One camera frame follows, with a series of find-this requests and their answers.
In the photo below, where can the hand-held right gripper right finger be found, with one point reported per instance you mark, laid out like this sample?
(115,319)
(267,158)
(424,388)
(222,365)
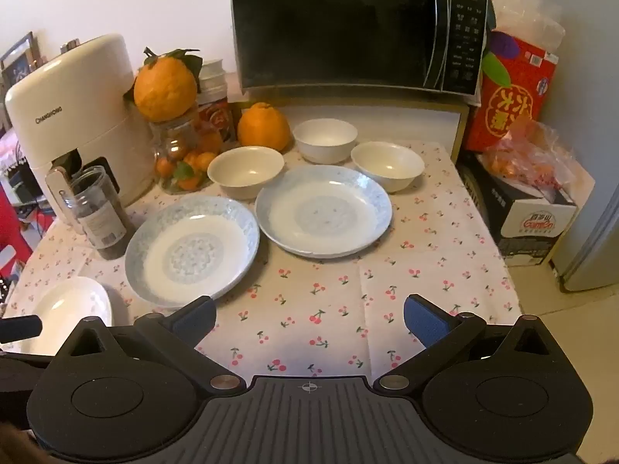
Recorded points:
(421,321)

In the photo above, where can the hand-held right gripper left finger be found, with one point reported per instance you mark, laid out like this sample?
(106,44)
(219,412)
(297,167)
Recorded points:
(196,318)

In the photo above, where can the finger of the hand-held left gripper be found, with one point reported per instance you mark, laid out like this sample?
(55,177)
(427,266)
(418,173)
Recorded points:
(24,356)
(22,329)

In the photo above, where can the plain white plate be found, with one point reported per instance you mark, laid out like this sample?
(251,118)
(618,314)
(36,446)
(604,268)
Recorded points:
(67,309)

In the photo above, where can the large patterned plate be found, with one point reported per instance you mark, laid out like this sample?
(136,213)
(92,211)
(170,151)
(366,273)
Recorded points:
(324,212)

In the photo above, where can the cream white bowl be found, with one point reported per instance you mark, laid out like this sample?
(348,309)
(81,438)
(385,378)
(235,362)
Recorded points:
(245,171)

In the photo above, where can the cherry print tablecloth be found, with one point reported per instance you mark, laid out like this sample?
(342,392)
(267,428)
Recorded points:
(338,280)

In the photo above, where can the red object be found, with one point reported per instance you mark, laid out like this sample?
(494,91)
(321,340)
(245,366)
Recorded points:
(9,222)

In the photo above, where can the clear plastic jar dark contents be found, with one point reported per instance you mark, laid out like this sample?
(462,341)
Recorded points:
(109,232)

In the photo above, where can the pile of small mandarins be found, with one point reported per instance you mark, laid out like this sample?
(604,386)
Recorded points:
(188,181)

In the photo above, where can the black and white cardboard box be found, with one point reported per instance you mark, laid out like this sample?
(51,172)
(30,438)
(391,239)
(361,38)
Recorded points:
(532,232)

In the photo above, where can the glass jar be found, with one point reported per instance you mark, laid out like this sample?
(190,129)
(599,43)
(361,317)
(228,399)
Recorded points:
(169,138)

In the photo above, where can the plastic bag of oranges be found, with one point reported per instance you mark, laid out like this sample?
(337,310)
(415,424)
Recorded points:
(522,164)

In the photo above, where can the red label jar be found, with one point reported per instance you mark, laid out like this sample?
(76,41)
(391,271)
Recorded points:
(217,116)

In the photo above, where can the grey refrigerator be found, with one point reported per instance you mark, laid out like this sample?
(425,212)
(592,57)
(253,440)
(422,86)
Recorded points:
(599,212)

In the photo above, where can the cream air fryer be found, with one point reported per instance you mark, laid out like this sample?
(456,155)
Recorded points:
(72,106)

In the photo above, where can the large orange with leaves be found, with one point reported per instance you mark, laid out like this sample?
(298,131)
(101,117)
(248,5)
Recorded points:
(164,89)

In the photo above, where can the red carton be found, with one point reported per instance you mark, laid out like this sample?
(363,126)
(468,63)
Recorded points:
(512,101)

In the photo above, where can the black microwave oven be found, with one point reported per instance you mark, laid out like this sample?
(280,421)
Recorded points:
(338,29)

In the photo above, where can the clear plastic packaging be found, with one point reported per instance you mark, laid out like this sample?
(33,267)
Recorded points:
(527,9)

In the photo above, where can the picture frame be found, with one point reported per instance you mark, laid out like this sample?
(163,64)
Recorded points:
(19,63)

